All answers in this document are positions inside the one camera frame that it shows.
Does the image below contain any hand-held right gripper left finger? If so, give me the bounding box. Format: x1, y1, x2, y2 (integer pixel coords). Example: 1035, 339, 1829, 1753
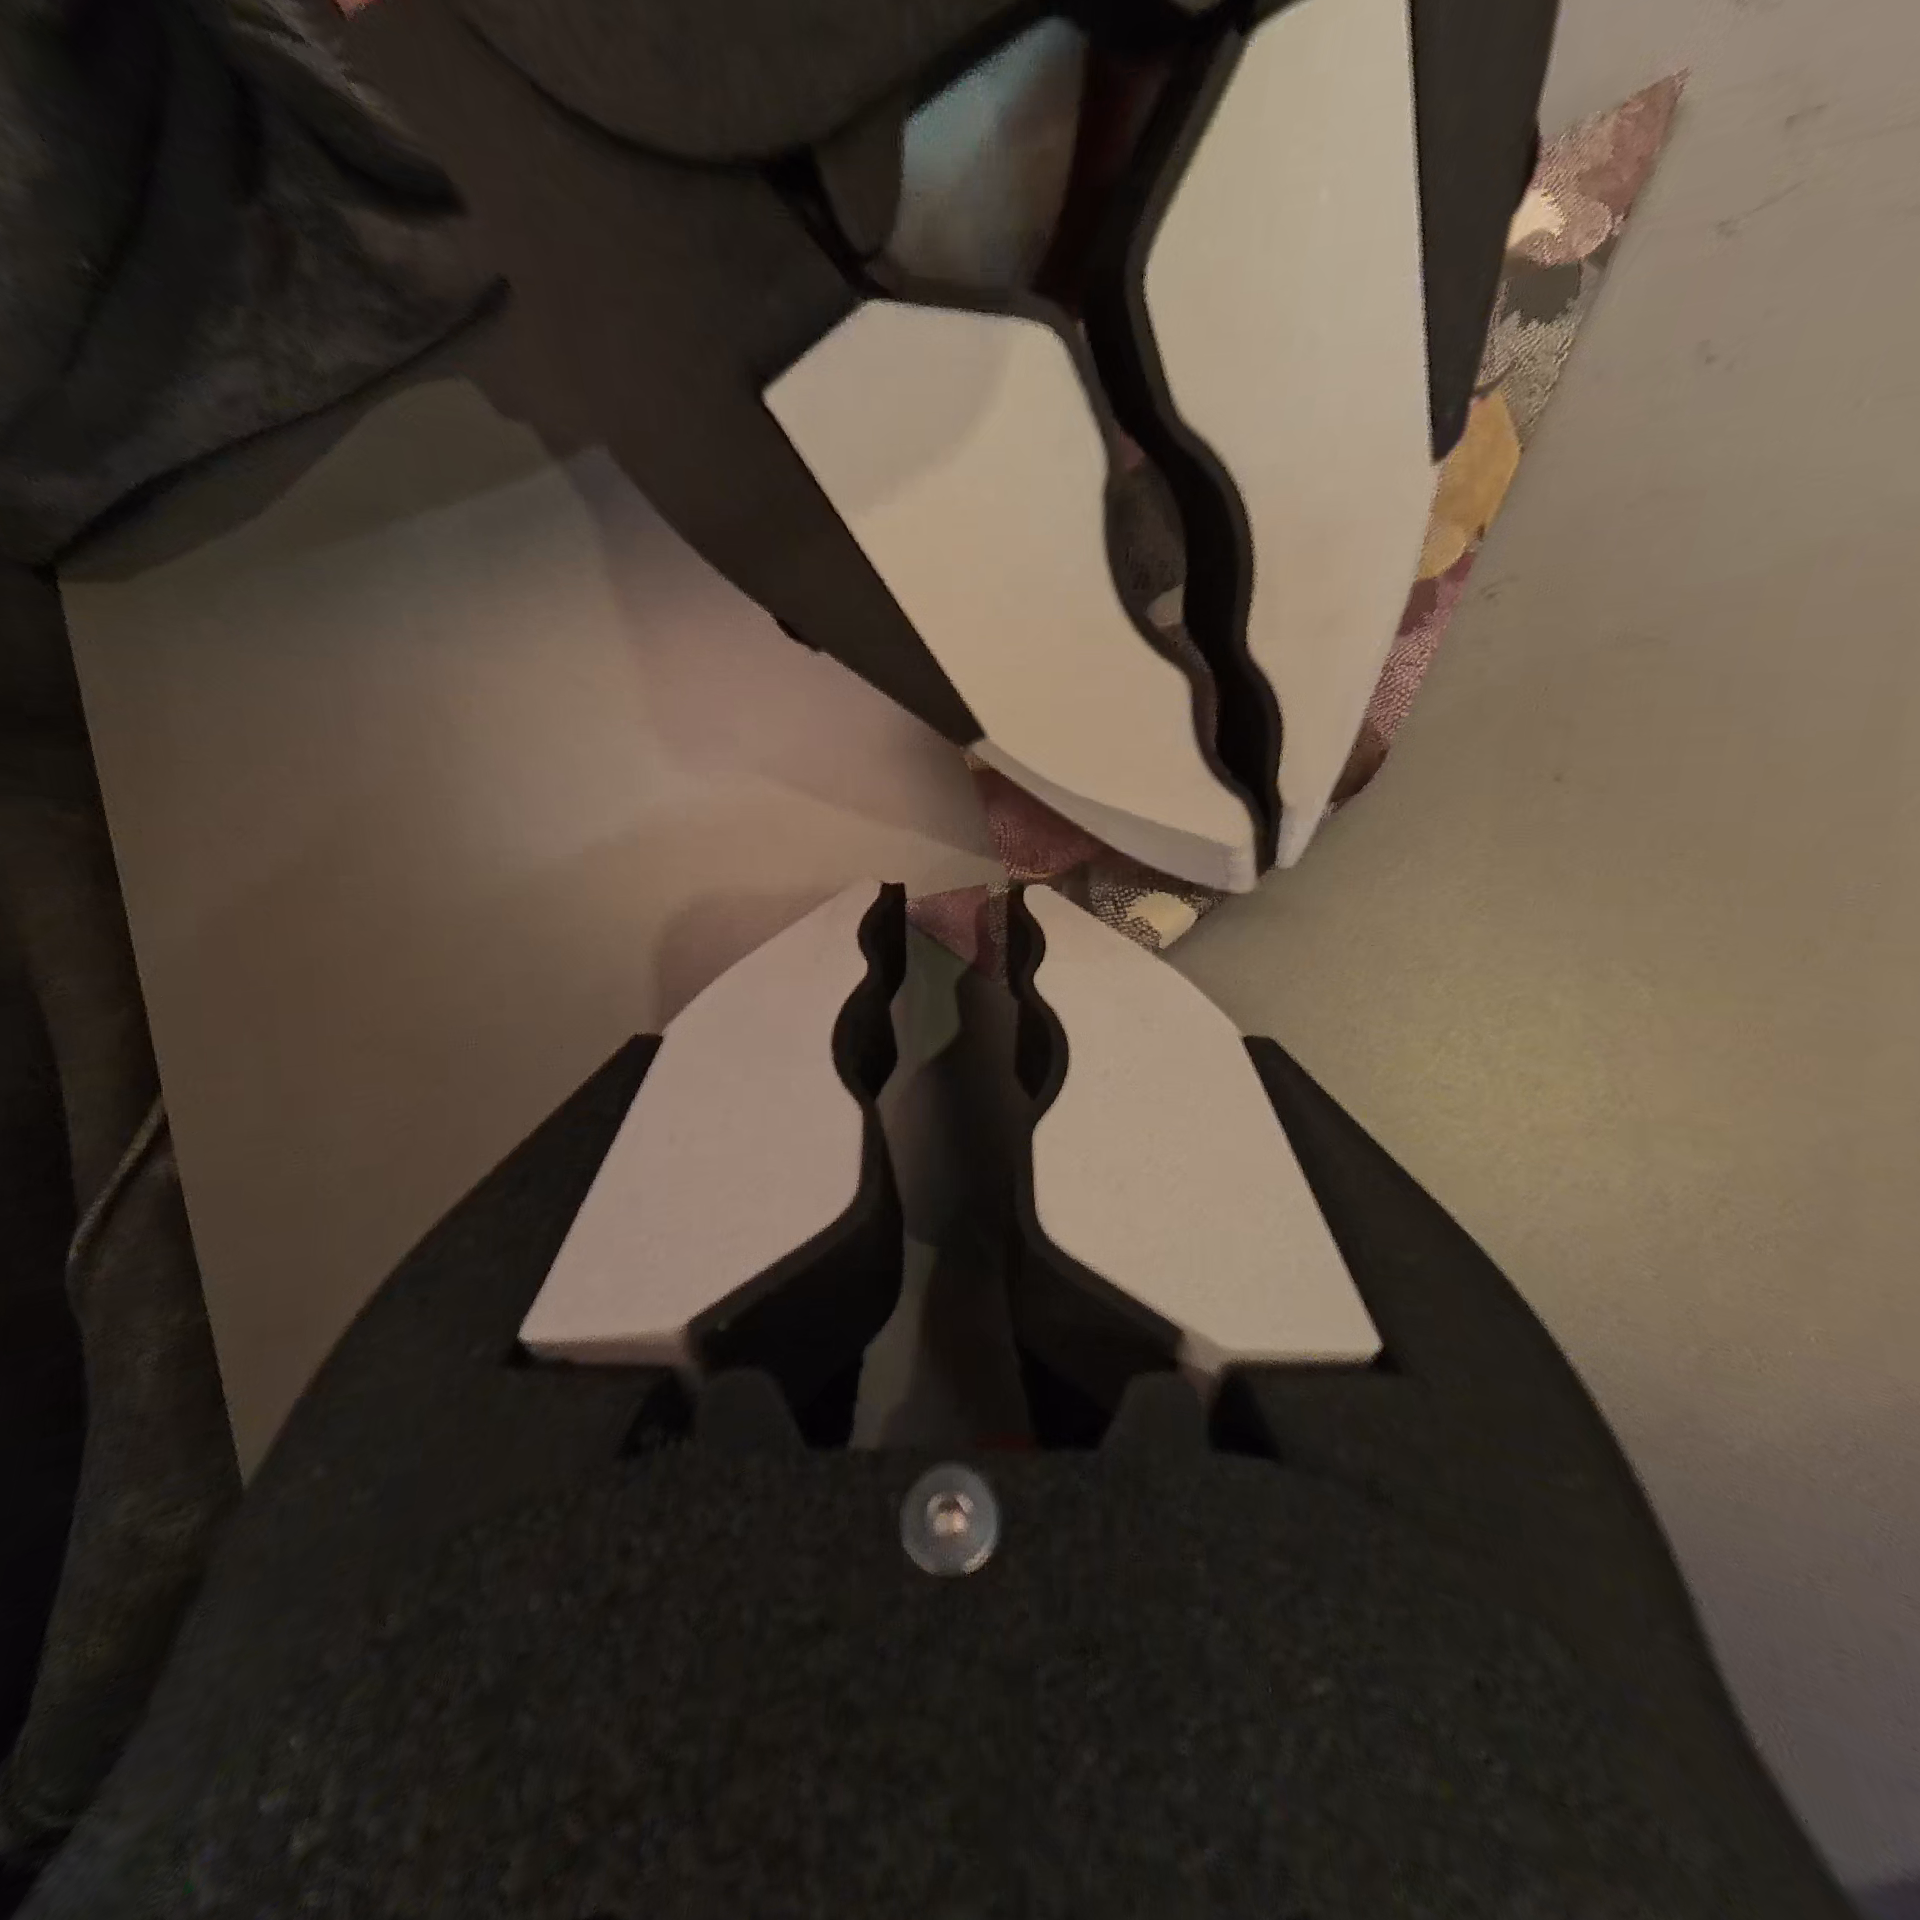
513, 882, 911, 1451

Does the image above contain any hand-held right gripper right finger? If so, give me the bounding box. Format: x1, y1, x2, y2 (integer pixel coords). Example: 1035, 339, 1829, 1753
1006, 882, 1385, 1451

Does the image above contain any person's left forearm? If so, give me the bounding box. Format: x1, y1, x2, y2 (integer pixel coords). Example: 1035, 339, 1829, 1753
0, 0, 512, 578

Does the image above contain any crane patterned origami paper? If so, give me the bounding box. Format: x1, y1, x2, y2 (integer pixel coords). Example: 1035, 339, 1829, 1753
901, 66, 1689, 976

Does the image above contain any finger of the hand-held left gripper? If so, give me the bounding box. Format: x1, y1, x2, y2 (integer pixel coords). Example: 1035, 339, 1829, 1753
1087, 0, 1439, 874
761, 298, 1261, 894

